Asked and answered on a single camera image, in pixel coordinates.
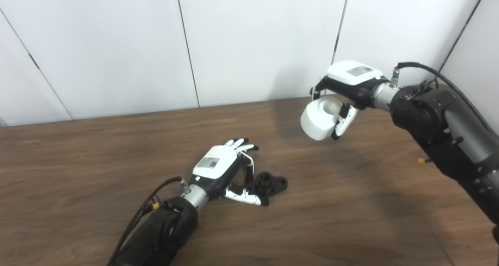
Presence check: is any black and white left hand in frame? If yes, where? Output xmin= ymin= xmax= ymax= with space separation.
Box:
xmin=189 ymin=138 xmax=269 ymax=207

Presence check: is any black and white right hand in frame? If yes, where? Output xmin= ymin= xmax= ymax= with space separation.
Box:
xmin=310 ymin=60 xmax=390 ymax=140

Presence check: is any round white plastic piece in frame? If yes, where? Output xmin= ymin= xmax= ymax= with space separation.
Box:
xmin=300 ymin=96 xmax=345 ymax=141

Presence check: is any black plastic holder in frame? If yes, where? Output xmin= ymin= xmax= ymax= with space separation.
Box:
xmin=248 ymin=172 xmax=288 ymax=204

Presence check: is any thin cable with yellow plug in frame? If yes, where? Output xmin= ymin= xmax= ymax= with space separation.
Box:
xmin=127 ymin=201 xmax=161 ymax=241

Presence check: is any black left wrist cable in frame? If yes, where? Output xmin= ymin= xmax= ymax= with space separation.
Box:
xmin=107 ymin=176 xmax=191 ymax=266

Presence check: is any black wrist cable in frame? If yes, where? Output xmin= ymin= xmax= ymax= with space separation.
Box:
xmin=107 ymin=176 xmax=191 ymax=266
xmin=391 ymin=62 xmax=499 ymax=134

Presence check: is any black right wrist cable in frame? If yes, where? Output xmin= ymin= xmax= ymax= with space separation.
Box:
xmin=391 ymin=62 xmax=499 ymax=134

